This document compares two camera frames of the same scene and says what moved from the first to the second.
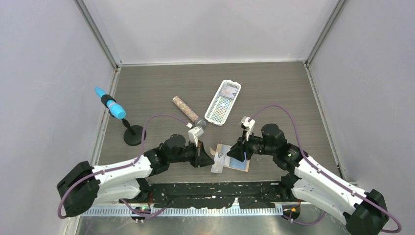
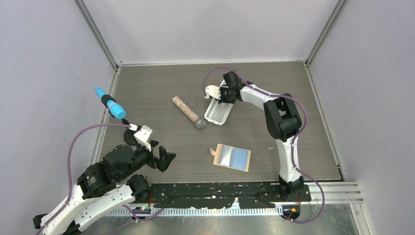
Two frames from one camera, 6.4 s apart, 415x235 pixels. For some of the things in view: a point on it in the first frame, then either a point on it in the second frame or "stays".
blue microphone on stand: (115, 109) stays
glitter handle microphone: (198, 121) stays
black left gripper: (201, 158) → (166, 158)
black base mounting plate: (215, 194) stays
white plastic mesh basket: (222, 102) stays
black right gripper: (242, 146) → (222, 89)
